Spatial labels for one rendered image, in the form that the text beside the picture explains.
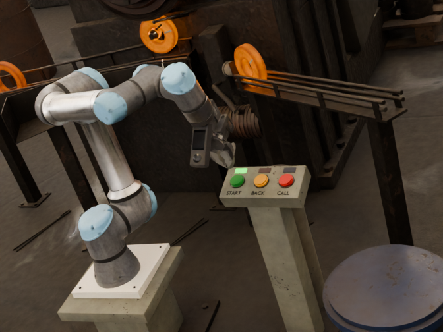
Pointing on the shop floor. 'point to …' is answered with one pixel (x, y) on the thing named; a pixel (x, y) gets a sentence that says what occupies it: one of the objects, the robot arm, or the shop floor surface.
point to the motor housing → (244, 139)
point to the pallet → (424, 39)
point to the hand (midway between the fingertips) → (228, 166)
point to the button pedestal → (281, 242)
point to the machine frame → (296, 124)
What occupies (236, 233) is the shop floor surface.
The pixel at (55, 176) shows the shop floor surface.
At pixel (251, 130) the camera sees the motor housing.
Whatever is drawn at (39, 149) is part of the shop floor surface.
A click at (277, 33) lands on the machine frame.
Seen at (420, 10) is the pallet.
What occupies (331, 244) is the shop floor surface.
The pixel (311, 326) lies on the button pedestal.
